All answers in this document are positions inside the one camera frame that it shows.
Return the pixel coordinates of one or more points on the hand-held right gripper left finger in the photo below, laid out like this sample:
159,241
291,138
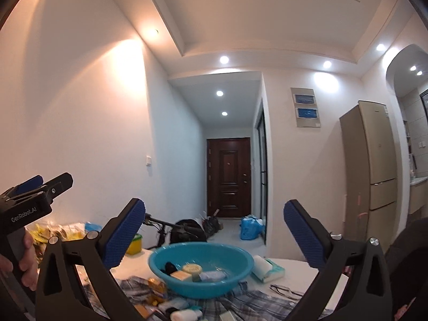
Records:
125,234

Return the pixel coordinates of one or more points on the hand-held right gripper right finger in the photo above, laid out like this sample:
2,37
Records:
302,234

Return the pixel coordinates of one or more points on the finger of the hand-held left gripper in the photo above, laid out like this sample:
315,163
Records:
60,182
31,184

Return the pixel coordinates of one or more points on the small black object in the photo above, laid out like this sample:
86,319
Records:
170,268

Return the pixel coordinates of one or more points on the small orange box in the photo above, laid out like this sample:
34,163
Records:
181,275

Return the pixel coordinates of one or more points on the round cream jar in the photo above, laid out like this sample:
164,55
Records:
192,268

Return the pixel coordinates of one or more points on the blue plastic basin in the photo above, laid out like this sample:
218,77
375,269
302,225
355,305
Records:
207,255

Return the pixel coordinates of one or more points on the person's left hand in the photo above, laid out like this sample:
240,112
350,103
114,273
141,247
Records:
30,260

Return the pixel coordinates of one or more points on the yellow box with green lid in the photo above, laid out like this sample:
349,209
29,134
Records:
135,245

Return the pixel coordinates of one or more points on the black bicycle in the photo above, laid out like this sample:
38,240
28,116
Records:
157,221

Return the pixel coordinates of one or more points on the pile of small packets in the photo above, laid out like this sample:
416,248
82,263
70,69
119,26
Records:
67,230

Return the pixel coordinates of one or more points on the white green wet wipes pack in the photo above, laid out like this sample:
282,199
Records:
271,272

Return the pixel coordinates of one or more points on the blue plastic bag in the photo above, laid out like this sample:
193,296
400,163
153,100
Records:
249,229

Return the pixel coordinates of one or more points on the yellow packet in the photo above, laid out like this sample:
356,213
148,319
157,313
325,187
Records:
157,284

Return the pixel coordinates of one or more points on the black backpack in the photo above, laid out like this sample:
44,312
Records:
190,232

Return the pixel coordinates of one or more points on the amber wrapped item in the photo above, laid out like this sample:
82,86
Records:
153,300

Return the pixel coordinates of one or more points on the black framed glass door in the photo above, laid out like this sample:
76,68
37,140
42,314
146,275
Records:
262,173

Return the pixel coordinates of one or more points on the tan small box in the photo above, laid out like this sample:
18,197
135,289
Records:
143,311

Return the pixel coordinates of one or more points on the blue plaid cloth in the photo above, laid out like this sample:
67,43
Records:
254,304

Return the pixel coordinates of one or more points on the black bag with sticks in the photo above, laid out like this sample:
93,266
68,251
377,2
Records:
212,224

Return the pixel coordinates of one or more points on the brown entry door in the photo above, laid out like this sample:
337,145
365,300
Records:
229,177

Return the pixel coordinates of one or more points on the gold refrigerator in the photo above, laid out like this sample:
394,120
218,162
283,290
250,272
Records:
371,160

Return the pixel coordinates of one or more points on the white small bottle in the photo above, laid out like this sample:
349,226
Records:
185,315

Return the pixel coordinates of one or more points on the pale soap bar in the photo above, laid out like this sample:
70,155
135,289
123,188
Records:
227,316

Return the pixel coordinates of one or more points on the beige vanity cabinet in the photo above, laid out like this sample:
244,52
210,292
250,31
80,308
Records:
418,197

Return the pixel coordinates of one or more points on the grey electrical panel box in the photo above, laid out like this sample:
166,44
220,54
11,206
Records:
305,107

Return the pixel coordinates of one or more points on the dark window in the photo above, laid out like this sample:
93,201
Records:
424,105

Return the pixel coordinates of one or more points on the black frame eyeglasses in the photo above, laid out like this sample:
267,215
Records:
284,290

